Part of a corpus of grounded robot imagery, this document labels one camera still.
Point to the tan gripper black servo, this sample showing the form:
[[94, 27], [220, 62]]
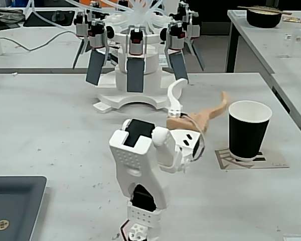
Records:
[[181, 123]]

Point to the black paper cup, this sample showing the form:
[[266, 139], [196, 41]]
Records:
[[248, 135]]

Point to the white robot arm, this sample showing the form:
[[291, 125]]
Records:
[[140, 160]]

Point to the printed paper mat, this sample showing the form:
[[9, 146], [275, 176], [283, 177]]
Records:
[[273, 160]]

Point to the black desk mat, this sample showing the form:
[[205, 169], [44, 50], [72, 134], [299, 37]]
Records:
[[40, 22]]

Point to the grey flat panel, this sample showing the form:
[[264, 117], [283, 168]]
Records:
[[179, 70], [94, 67], [197, 56], [135, 75], [78, 56]]

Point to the black table leg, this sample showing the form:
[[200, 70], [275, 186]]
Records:
[[232, 50]]

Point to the grey black pump unit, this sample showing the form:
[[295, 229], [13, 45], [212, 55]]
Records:
[[194, 28], [97, 37], [175, 40], [81, 27], [136, 45]]

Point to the white dispenser carousel stand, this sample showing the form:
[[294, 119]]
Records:
[[108, 98]]

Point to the black bowl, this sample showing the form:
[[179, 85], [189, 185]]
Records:
[[263, 20]]

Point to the translucent tube bundle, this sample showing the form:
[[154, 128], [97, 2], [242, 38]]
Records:
[[140, 12]]

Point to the white flat box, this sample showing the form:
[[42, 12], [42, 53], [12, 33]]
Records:
[[298, 238]]

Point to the grey plastic tray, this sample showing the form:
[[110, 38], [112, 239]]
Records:
[[15, 200]]

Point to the dark grey cloth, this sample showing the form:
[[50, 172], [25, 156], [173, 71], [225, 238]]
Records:
[[5, 17]]

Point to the gold round emblem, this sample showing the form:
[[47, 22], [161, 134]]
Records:
[[2, 225]]

